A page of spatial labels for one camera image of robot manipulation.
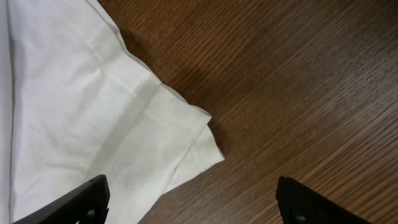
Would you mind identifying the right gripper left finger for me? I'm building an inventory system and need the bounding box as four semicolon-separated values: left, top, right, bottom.
13;174;110;224

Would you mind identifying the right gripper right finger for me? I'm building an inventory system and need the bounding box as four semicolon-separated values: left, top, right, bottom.
275;176;370;224

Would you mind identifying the white t-shirt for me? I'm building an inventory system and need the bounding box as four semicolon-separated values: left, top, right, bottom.
1;0;224;223

